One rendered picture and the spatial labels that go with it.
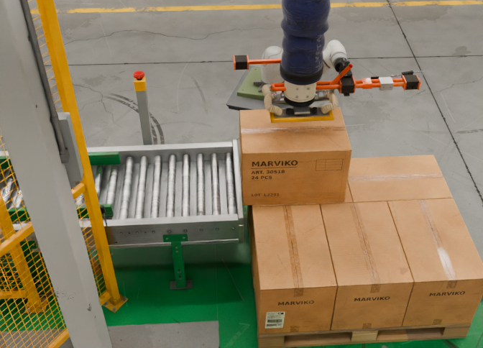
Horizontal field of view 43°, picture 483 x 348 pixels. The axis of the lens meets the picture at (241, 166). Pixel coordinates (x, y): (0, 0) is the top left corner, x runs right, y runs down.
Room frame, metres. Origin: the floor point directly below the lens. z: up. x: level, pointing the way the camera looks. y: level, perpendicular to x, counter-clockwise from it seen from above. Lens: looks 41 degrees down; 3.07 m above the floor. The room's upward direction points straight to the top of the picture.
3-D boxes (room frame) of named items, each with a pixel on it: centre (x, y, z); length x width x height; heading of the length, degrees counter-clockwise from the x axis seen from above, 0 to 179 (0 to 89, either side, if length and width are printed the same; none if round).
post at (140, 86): (3.18, 0.63, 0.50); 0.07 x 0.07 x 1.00; 3
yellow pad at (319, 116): (2.64, -0.32, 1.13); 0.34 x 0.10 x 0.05; 94
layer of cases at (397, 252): (2.45, -0.66, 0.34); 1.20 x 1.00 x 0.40; 93
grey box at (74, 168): (1.76, 0.72, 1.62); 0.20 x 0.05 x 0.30; 93
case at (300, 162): (2.74, -0.30, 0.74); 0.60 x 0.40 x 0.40; 92
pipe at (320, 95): (2.74, -0.32, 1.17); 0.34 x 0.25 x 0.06; 94
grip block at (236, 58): (2.98, 0.00, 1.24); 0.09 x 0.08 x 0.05; 4
